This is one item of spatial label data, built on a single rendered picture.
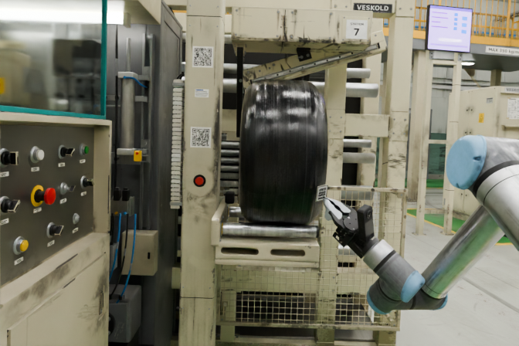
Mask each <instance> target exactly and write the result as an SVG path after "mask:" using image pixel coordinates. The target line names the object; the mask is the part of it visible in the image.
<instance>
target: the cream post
mask: <svg viewBox="0 0 519 346"><path fill-rule="evenodd" d="M225 12H226V0H187V13H186V44H185V107H184V139H183V171H182V211H181V265H180V297H179V328H178V346H215V323H216V298H217V271H218V264H215V246H211V231H212V217H213V216H214V214H215V212H216V211H217V209H218V207H219V194H220V168H221V142H222V91H223V64H224V38H225ZM193 46H211V47H213V68H207V67H192V47H193ZM195 89H207V90H209V97H195ZM191 127H211V128H212V129H211V148H190V138H191ZM197 177H202V178H203V180H204V182H203V184H202V185H197V184H196V183H195V180H196V178H197Z"/></svg>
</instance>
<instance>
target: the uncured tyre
mask: <svg viewBox="0 0 519 346"><path fill-rule="evenodd" d="M327 153H328V131H327V110H326V104H325V100H324V95H323V94H322V92H320V91H319V89H318V88H316V87H315V85H313V84H312V83H310V82H307V81H305V80H267V79H262V80H256V81H254V82H253V83H252V84H251V85H250V86H248V87H247V88H246V90H245V94H244V98H243V105H242V113H241V123H240V136H239V204H240V211H241V215H242V216H243V217H244V218H245V219H246V220H247V221H248V222H249V223H262V224H285V225H308V224H310V223H311V222H312V221H313V220H314V219H315V218H316V217H318V215H319V213H320V211H321V206H322V203H323V200H322V201H319V202H316V195H317V186H321V185H326V177H327Z"/></svg>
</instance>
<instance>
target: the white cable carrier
mask: <svg viewBox="0 0 519 346"><path fill-rule="evenodd" d="M184 82H185V81H183V80H174V83H184ZM173 87H176V88H174V89H173V91H174V92H176V93H173V96H174V97H173V100H176V101H173V105H176V106H173V109H174V110H173V118H176V119H173V120H172V122H174V123H173V124H172V127H173V128H172V130H173V131H174V132H172V135H175V136H173V137H172V140H174V141H172V144H173V145H172V148H174V149H172V151H171V152H172V153H174V154H172V155H171V156H172V157H173V158H172V159H171V161H174V162H172V163H171V165H172V166H173V167H171V169H172V170H174V171H172V172H171V174H172V176H171V178H173V179H172V180H171V183H172V184H171V187H173V188H171V192H172V193H171V195H172V197H171V200H172V201H171V202H182V199H181V198H182V195H181V194H182V191H181V190H182V182H181V181H182V171H183V170H181V169H183V166H182V165H183V153H181V152H183V149H180V148H183V141H181V140H183V139H184V137H183V135H184V132H181V131H184V128H183V127H184V124H181V123H184V120H183V119H184V115H182V114H184V111H183V110H184V107H182V106H184V105H185V103H184V102H185V98H182V97H185V95H184V93H185V90H183V89H184V88H185V87H184V86H173ZM171 209H180V206H179V205H171Z"/></svg>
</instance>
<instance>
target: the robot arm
mask: <svg viewBox="0 0 519 346"><path fill-rule="evenodd" d="M446 175H447V178H448V180H449V182H450V184H451V185H452V186H454V187H456V188H459V189H461V190H465V189H468V190H470V191H471V192H472V194H473V195H474V197H475V198H476V199H477V201H478V202H479V203H480V204H479V205H478V207H477V208H476V209H475V210H474V212H473V213H472V214H471V215H470V217H469V218H468V219H467V220H466V221H465V222H464V224H463V225H462V226H461V227H460V228H459V230H458V231H457V232H456V233H455V235H454V236H453V237H452V238H451V240H450V241H449V242H448V243H447V244H446V245H445V246H444V247H443V249H442V250H441V251H440V252H439V254H438V255H437V256H436V258H435V259H434V260H433V261H432V262H431V263H430V264H429V265H428V266H427V268H426V269H425V270H424V271H423V272H422V273H421V274H420V273H419V271H418V270H415V269H414V268H413V267H412V266H411V265H410V264H409V263H408V262H407V261H406V260H405V259H403V258H402V257H401V256H400V255H399V254H398V253H397V252H396V251H395V250H394V249H393V248H392V247H391V246H390V245H389V244H388V243H387V242H386V241H385V240H381V241H380V240H379V239H378V238H377V237H376V238H374V239H373V240H371V239H372V238H373V237H374V236H375V234H374V223H373V213H372V206H370V205H366V204H364V205H363V206H362V207H361V208H359V209H358V210H357V211H355V210H354V209H353V208H352V207H350V206H349V205H346V204H344V203H343V202H339V201H337V200H333V199H331V198H326V197H325V198H323V202H324V206H325V208H326V210H325V214H324V217H325V219H326V220H327V221H330V220H333V222H334V224H335V225H336V226H337V228H336V232H334V234H333V237H334V238H335V239H336V240H337V241H338V242H339V243H340V244H341V245H342V246H343V247H346V246H349V247H350V248H351V249H352V250H353V251H354V252H355V253H356V254H357V255H358V256H359V257H360V258H361V259H362V258H363V256H364V258H363V261H364V262H365V263H366V264H367V265H368V266H369V267H370V268H371V269H372V270H373V271H374V272H375V273H376V274H377V275H378V276H379V278H378V279H377V280H376V281H375V282H374V283H373V284H372V285H371V286H370V287H369V290H368V292H367V301H368V304H369V306H370V307H371V309H372V310H373V311H375V312H376V313H378V314H389V313H391V312H392V310H440V309H442V308H444V307H445V306H446V303H447V301H448V292H449V291H450V290H451V289H452V288H453V287H454V286H455V285H456V284H457V283H458V282H459V281H460V280H461V279H462V278H463V277H464V276H465V275H466V274H467V272H468V271H469V270H470V269H471V268H472V267H473V266H474V265H475V264H476V263H477V262H478V261H479V260H480V259H481V258H482V257H483V256H484V255H485V254H486V253H487V252H488V251H489V250H490V249H491V248H492V247H493V246H494V245H495V244H496V243H497V242H498V241H499V240H500V239H501V238H502V237H503V236H504V234H505V235H506V236H507V238H508V239H509V240H510V241H511V243H512V244H513V245H514V247H515V248H516V250H517V251H518V252H519V139H512V138H502V137H486V136H483V135H479V134H478V135H475V136H474V135H467V136H464V137H461V138H459V139H458V140H457V141H456V142H455V143H454V144H453V146H452V147H451V148H450V150H449V153H448V155H447V159H446ZM341 217H342V218H343V219H342V218H341ZM336 236H338V237H339V238H340V239H341V240H342V241H343V242H342V243H341V242H340V241H339V240H338V239H337V238H336ZM341 237H342V238H341ZM379 241H380V242H379Z"/></svg>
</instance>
